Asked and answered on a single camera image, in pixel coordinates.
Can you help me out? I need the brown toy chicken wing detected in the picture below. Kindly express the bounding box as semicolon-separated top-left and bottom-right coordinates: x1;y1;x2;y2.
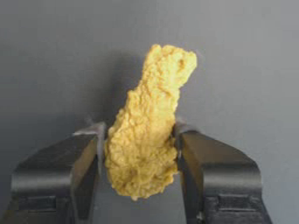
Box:
102;43;199;202

